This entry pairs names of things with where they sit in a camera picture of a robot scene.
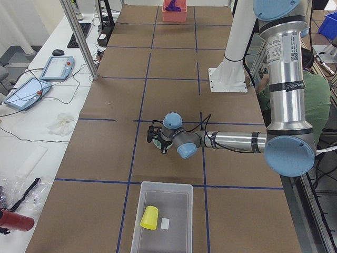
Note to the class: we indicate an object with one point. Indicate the pink plastic tray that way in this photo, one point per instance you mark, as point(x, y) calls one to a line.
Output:
point(174, 16)

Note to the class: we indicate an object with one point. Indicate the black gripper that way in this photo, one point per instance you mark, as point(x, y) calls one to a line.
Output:
point(162, 145)

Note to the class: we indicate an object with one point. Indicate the person in green shirt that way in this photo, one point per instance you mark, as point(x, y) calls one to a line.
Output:
point(316, 94)

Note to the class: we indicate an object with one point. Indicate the teach pendant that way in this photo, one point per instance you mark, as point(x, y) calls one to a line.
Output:
point(57, 68)
point(27, 94)

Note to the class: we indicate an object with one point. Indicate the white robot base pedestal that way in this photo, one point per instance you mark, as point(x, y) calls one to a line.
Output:
point(229, 76)

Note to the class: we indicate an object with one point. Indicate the mint green bowl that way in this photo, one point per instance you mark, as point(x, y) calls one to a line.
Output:
point(155, 141)

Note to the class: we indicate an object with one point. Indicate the crumpled white tissue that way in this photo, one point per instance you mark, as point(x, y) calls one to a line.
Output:
point(62, 126)

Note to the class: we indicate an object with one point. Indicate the purple microfiber cloth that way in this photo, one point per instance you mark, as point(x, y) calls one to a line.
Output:
point(172, 7)

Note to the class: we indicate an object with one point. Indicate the clear plastic bin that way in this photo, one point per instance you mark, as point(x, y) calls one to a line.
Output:
point(174, 231)

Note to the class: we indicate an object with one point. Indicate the far teach pendant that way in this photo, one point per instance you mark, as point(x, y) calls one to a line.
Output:
point(57, 68)

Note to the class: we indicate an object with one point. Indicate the black computer mouse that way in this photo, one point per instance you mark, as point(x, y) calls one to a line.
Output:
point(57, 52)

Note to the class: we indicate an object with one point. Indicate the near teach pendant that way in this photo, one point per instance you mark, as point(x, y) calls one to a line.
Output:
point(27, 94)

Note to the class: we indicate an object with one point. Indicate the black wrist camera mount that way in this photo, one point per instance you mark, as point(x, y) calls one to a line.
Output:
point(153, 131)

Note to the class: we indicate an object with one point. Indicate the aluminium frame post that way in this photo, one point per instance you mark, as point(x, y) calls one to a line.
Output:
point(79, 35)

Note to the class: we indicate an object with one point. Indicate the red cylinder bottle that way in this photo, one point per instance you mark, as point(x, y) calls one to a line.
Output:
point(15, 221)

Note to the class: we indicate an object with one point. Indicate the yellow plastic cup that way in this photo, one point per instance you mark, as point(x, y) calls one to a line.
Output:
point(149, 218)

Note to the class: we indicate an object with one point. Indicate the blue storage crate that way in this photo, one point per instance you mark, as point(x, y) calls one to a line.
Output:
point(329, 26)

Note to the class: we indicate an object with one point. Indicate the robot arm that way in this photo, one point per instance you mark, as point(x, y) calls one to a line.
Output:
point(288, 144)

